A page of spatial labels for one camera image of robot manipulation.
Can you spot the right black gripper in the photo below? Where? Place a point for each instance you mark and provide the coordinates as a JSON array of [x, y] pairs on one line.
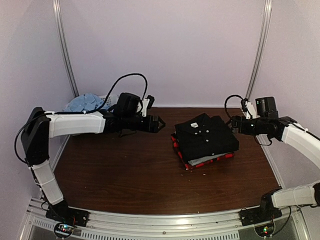
[[242, 129]]

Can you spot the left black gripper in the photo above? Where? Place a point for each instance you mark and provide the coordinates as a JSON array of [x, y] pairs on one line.
[[154, 128]]

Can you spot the red black plaid shirt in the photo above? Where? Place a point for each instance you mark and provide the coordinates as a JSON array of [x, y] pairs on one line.
[[184, 161]]

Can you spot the black long sleeve shirt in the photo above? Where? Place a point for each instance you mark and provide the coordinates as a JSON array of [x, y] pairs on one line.
[[204, 136]]

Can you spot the grey button shirt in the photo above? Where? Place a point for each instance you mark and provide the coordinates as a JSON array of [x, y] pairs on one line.
[[195, 162]]

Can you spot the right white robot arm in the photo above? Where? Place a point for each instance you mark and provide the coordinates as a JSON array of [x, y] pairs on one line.
[[295, 157]]

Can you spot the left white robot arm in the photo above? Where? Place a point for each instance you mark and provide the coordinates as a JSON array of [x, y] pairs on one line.
[[43, 126]]

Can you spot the white plastic basket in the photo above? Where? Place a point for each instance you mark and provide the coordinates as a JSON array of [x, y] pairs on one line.
[[111, 100]]

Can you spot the light blue shirt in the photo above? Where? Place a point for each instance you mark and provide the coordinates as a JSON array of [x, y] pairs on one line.
[[84, 102]]

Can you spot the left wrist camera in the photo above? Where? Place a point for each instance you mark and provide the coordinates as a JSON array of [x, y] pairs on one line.
[[146, 104]]

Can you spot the right aluminium frame post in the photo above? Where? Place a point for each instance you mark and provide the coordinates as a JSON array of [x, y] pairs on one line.
[[263, 36]]

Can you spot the aluminium frame post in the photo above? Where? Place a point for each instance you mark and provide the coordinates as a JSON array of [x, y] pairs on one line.
[[64, 47], [263, 36]]

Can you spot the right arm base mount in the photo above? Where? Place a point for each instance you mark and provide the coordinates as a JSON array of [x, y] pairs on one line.
[[262, 217]]

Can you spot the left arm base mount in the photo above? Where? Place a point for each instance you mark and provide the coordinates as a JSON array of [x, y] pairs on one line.
[[67, 218]]

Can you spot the left aluminium frame post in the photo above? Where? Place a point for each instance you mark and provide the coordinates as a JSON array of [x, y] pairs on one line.
[[64, 47]]

